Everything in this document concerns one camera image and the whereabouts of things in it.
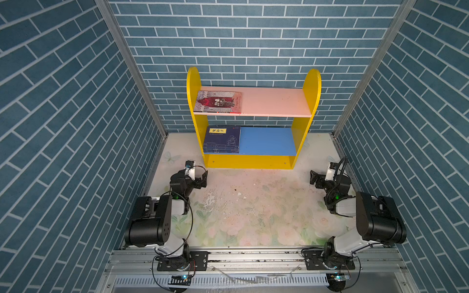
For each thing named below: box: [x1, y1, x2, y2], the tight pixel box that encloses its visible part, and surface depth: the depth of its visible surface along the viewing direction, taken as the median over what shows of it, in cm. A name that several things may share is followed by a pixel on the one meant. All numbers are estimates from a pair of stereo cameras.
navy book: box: [203, 126, 241, 154], surface depth 96 cm
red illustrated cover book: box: [194, 90, 243, 114], surface depth 78 cm
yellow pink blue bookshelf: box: [186, 66, 322, 170], surface depth 93 cm
